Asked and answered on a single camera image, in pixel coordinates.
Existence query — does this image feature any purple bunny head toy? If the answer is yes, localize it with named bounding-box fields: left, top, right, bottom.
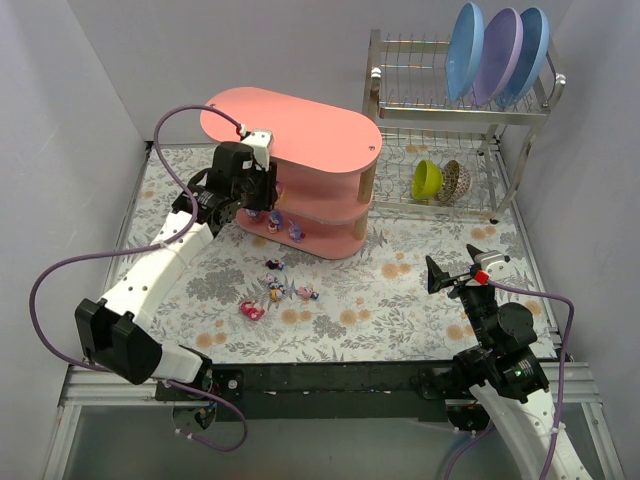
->
left=267, top=209, right=283, bottom=234

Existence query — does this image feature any pink purple cupcake toy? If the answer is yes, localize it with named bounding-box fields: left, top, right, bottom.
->
left=245, top=209, right=265, bottom=224

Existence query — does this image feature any blue white duck figure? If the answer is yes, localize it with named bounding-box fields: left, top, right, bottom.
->
left=265, top=273, right=286, bottom=291

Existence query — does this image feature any pink figure toy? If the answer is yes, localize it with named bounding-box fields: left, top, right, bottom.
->
left=239, top=301, right=265, bottom=321
left=297, top=286, right=319, bottom=300

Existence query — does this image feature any pink flowerpot toy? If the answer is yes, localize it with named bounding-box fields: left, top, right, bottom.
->
left=276, top=183, right=285, bottom=203

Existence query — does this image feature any yellow blue duck figure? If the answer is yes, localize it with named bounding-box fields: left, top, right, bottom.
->
left=271, top=289, right=283, bottom=302

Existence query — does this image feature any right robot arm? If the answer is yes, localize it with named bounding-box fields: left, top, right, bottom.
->
left=424, top=245, right=590, bottom=479

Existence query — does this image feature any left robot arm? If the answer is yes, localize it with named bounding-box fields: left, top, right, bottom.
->
left=75, top=130, right=277, bottom=385

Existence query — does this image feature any pink three-tier shelf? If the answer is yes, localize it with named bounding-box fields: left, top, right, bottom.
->
left=200, top=87, right=382, bottom=260

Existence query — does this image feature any patterned ceramic bowl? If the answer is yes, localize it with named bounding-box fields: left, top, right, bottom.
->
left=437, top=160, right=471, bottom=203

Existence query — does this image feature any black red mouse figure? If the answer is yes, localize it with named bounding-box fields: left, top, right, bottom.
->
left=265, top=259, right=284, bottom=271

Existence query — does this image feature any lime green bowl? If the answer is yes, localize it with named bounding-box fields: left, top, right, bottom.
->
left=411, top=160, right=443, bottom=200

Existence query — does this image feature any steel dish rack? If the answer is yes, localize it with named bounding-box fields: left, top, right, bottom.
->
left=362, top=29, right=567, bottom=224

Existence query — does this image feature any floral table mat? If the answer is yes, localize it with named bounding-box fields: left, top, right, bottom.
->
left=150, top=146, right=555, bottom=363

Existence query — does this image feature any left blue plate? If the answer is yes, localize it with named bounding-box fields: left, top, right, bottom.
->
left=446, top=2, right=484, bottom=103

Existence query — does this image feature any blue plate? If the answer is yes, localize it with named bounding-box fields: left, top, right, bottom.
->
left=496, top=7, right=550, bottom=109
left=446, top=2, right=484, bottom=103

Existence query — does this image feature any purple plate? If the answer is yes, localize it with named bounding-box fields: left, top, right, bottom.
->
left=472, top=7, right=524, bottom=106

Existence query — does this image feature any right blue plate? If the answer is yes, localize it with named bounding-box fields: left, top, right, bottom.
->
left=496, top=7, right=550, bottom=109

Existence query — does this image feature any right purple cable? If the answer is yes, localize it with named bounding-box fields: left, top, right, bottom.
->
left=439, top=279, right=576, bottom=480

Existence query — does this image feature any purple cable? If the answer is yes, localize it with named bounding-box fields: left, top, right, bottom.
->
left=28, top=104, right=250, bottom=453
left=439, top=279, right=576, bottom=480

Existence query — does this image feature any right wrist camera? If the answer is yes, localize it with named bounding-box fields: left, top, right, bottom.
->
left=473, top=250, right=512, bottom=282

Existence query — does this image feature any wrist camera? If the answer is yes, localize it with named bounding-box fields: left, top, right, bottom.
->
left=242, top=129, right=274, bottom=171
left=473, top=250, right=512, bottom=282

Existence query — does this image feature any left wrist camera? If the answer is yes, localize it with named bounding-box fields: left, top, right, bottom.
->
left=242, top=129, right=274, bottom=171

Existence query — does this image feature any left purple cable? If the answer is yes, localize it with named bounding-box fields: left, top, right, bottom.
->
left=28, top=104, right=250, bottom=453

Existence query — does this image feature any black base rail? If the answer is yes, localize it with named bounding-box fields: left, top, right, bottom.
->
left=155, top=361, right=489, bottom=432

